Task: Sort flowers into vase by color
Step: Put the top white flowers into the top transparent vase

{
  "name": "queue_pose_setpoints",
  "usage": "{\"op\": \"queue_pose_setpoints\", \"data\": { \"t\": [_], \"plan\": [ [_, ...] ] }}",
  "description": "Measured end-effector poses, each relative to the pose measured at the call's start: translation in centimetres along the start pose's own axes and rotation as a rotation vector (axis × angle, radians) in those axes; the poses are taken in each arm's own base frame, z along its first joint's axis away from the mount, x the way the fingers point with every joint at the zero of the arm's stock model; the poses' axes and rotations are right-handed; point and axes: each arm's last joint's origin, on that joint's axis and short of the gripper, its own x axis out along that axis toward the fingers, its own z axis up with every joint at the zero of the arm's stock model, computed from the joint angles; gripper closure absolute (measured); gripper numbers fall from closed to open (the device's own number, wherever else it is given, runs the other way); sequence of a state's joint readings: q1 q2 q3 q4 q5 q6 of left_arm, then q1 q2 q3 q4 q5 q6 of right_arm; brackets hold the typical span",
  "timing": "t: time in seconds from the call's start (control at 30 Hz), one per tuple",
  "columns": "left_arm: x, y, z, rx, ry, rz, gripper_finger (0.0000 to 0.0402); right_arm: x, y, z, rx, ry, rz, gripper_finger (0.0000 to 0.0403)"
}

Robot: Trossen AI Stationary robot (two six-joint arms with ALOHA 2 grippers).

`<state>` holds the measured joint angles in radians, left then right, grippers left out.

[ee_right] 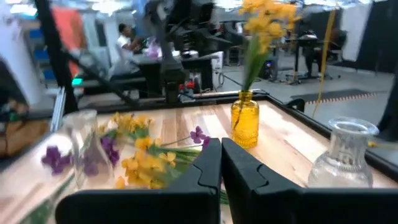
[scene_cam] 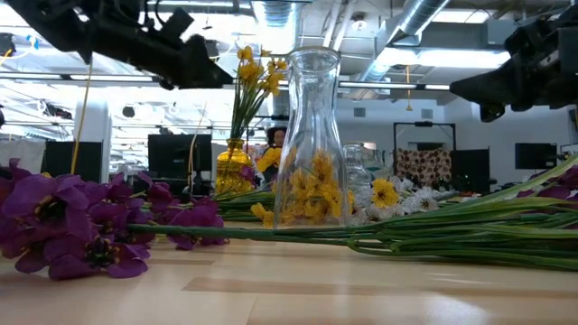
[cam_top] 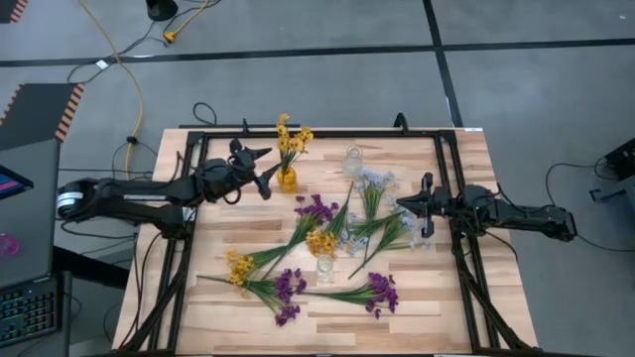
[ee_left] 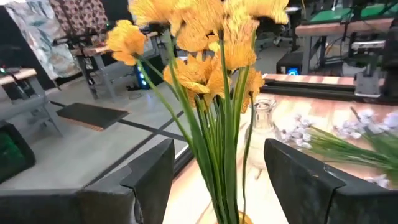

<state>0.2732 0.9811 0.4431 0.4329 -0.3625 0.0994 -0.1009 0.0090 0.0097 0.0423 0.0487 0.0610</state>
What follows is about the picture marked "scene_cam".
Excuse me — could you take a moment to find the black computer monitor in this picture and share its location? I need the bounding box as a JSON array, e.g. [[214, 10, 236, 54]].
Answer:
[[147, 133, 213, 181], [42, 140, 104, 184], [514, 142, 558, 171]]

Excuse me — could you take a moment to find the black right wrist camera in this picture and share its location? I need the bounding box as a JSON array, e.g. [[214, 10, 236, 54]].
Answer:
[[504, 16, 564, 58]]

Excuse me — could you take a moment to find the silver ventilation duct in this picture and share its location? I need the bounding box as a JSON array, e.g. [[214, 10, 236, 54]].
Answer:
[[356, 0, 452, 98]]

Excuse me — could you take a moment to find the purple artificial flower bunch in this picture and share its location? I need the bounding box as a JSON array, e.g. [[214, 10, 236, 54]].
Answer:
[[127, 155, 578, 273], [0, 157, 153, 281], [106, 171, 228, 252]]

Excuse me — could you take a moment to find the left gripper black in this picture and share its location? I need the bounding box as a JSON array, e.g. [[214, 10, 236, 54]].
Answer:
[[89, 0, 234, 90]]

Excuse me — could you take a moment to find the brown patterned cloth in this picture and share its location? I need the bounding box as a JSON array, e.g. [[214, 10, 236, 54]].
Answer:
[[395, 147, 453, 187]]

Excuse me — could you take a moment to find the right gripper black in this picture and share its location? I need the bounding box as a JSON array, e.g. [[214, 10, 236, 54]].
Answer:
[[450, 42, 578, 123]]

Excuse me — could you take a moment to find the black cabinet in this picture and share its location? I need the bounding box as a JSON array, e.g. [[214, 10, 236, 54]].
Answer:
[[451, 148, 491, 193]]

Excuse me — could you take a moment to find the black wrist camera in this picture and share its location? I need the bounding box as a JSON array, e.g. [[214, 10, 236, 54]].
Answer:
[[504, 16, 564, 58], [158, 7, 196, 44]]

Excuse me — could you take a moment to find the small clear glass jar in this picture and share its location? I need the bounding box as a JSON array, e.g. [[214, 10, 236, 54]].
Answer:
[[341, 143, 375, 209]]

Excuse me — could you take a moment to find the yellow artificial flower bunch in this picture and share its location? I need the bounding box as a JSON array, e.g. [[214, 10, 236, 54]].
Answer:
[[210, 188, 282, 223], [249, 151, 402, 229], [228, 44, 289, 141]]

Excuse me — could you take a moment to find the black metal stand frame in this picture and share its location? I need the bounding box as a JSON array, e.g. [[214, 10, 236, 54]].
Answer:
[[392, 120, 457, 154]]

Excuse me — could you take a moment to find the white artificial flower bunch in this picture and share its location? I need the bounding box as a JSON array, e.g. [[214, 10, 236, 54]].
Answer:
[[350, 198, 403, 226], [399, 176, 458, 214]]

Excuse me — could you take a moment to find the tall clear glass carafe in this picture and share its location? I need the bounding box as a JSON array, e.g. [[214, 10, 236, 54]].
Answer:
[[273, 45, 350, 229]]

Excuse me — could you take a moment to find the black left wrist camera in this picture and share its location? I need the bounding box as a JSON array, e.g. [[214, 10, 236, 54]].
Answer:
[[158, 7, 196, 44]]

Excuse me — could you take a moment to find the yellow glass vase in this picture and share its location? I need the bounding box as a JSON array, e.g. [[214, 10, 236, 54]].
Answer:
[[215, 137, 256, 196]]

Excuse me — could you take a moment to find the person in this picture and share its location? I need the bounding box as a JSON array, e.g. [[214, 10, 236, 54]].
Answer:
[[256, 125, 289, 187]]

